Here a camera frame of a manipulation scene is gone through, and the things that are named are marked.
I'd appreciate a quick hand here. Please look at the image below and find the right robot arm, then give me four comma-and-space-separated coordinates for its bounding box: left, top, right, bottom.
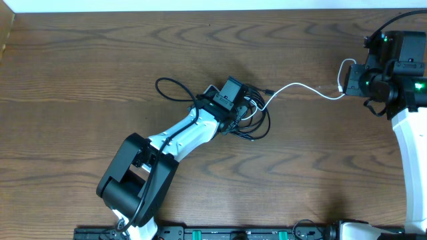
323, 31, 426, 239

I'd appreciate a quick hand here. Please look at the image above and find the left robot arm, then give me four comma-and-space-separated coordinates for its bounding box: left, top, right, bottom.
96, 77, 249, 239

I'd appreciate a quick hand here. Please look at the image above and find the black usb cable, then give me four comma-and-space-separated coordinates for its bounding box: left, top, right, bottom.
230, 83, 276, 142

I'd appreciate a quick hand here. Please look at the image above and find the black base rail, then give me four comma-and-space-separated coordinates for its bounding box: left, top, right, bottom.
73, 225, 404, 240

